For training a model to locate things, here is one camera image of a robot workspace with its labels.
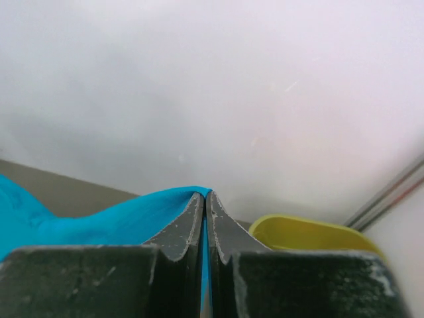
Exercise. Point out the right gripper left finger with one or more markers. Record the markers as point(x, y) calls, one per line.
point(161, 278)

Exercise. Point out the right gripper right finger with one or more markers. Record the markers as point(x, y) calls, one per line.
point(247, 279)

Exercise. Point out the blue t shirt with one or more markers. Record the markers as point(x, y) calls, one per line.
point(25, 222)

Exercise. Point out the olive green plastic bin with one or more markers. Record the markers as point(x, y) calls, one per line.
point(284, 232)

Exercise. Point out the right corner aluminium post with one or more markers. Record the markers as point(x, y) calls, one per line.
point(403, 185)

